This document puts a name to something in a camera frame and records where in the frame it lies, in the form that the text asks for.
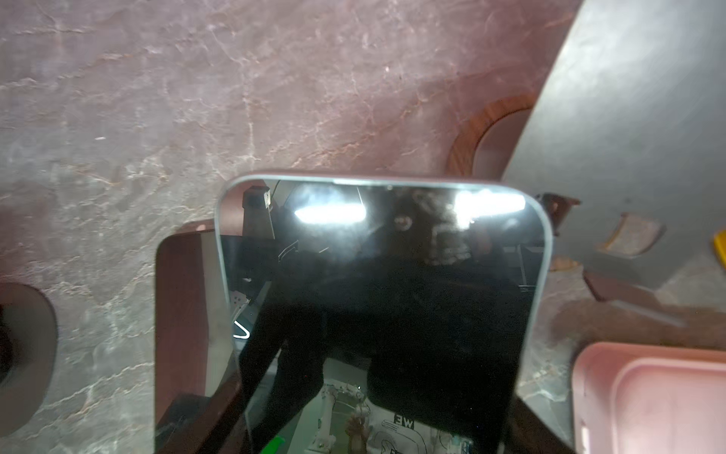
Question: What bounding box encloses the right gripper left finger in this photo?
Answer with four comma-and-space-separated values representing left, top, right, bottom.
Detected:
154, 373, 250, 453

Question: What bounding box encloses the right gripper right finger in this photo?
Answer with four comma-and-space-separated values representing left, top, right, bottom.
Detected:
501, 396, 575, 454

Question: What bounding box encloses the black phone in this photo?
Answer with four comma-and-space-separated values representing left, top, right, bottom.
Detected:
154, 219, 234, 437
215, 174, 552, 453

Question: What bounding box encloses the round base phone stand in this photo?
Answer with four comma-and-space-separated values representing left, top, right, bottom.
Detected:
1, 283, 59, 437

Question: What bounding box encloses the wooden base grey phone stand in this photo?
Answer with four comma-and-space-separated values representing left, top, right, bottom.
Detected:
446, 1, 725, 296

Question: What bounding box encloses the yellow metal bucket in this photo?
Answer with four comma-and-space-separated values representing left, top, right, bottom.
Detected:
713, 230, 726, 269

